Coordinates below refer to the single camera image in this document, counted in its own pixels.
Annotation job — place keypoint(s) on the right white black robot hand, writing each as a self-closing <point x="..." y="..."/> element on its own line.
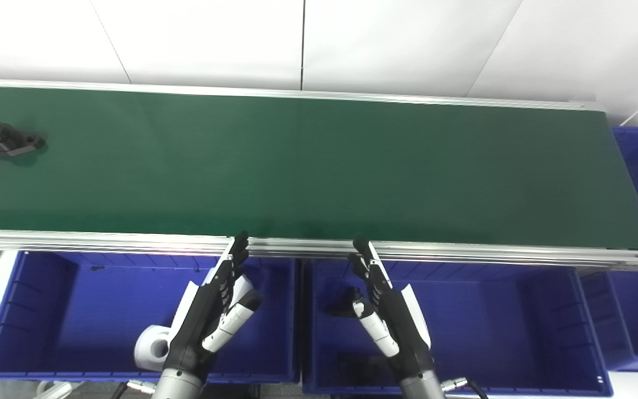
<point x="396" y="316"/>

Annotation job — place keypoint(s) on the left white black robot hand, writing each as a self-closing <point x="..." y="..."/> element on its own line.
<point x="202" y="316"/>

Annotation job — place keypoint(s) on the black flanged machine part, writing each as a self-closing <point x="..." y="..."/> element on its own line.
<point x="6" y="141"/>

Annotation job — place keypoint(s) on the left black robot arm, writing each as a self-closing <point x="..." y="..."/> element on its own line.
<point x="178" y="385"/>

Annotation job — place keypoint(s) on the black T-shaped part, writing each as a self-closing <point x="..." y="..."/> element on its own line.
<point x="344" y="306"/>

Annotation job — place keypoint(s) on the white cylindrical part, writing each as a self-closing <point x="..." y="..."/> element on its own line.
<point x="152" y="346"/>

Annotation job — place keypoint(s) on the green conveyor belt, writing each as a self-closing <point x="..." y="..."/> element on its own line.
<point x="319" y="166"/>

